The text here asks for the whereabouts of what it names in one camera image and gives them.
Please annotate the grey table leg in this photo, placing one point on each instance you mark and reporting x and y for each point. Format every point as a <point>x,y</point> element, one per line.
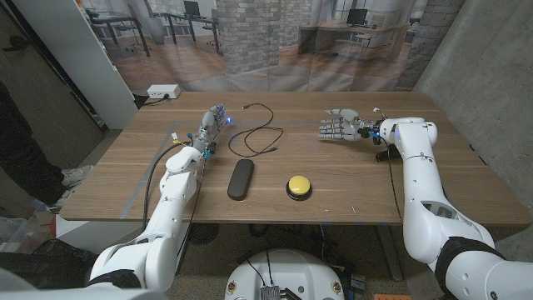
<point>390,254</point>
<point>183,237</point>

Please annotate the white sneaker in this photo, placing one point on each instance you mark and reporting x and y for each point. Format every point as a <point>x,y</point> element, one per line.
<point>77,175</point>

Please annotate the brown wooden door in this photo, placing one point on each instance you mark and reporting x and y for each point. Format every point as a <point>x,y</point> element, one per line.
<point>46,104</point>

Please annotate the orange flat object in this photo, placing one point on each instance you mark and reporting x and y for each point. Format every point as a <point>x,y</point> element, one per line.
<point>391,297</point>

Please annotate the black round floor fan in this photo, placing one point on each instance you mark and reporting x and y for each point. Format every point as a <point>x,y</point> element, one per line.
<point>203,233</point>

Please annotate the black glasses case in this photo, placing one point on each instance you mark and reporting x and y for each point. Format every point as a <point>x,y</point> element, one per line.
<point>240,179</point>

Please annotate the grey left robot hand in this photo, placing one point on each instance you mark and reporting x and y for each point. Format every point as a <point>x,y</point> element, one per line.
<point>207,127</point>

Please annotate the white power strip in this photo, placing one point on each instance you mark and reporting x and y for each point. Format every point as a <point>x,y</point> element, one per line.
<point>163,91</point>

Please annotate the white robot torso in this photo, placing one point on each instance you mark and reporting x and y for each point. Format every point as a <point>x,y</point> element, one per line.
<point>287,271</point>

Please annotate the person in dark trousers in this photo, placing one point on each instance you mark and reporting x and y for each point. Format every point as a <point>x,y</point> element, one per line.
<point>21,166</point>

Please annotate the white cabinet panel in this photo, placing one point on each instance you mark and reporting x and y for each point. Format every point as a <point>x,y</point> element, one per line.
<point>83,58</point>

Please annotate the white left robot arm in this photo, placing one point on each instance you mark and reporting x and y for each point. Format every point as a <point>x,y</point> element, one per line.
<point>170,208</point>

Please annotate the printed office backdrop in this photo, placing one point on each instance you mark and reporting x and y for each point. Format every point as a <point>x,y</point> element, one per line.
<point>250,46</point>

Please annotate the yellow push button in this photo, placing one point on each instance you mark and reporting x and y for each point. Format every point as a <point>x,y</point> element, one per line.
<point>299,184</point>

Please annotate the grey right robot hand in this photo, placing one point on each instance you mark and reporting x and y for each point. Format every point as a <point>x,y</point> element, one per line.
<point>345,125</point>

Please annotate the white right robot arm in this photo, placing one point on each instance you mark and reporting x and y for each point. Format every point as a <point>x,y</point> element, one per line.
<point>420,187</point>

